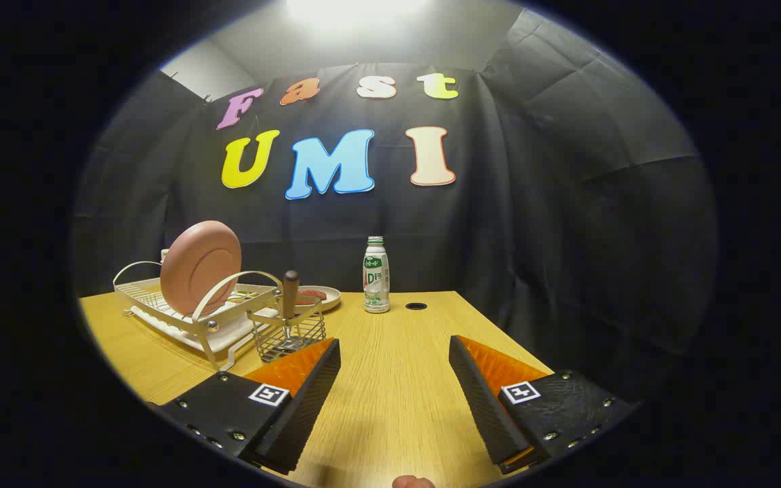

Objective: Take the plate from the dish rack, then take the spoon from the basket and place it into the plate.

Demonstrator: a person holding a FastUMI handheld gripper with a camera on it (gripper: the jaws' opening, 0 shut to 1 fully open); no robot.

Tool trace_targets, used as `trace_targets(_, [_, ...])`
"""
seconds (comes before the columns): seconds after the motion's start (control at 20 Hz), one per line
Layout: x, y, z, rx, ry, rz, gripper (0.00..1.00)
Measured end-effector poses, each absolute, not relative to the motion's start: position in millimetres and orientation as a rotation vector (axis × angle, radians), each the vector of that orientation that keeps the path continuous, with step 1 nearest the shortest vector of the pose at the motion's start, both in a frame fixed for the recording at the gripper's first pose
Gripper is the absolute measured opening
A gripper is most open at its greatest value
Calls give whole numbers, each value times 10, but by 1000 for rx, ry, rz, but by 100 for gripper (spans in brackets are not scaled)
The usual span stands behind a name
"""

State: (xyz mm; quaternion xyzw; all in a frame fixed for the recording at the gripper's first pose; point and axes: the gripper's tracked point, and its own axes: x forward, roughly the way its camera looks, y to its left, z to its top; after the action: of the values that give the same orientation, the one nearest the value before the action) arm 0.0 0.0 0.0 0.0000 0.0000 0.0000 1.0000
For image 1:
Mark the red meat piece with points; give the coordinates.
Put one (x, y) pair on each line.
(314, 294)
(306, 301)

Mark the pink plate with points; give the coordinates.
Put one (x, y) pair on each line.
(197, 271)

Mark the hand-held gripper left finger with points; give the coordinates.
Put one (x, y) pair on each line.
(302, 413)

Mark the beige plate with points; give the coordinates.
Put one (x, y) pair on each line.
(331, 297)

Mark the white drip tray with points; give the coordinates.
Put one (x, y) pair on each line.
(187, 333)

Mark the black backdrop cloth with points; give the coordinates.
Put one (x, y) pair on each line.
(533, 237)

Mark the white bottle with green label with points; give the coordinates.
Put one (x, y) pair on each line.
(376, 278)

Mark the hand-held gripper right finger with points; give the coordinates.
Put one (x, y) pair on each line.
(485, 407)

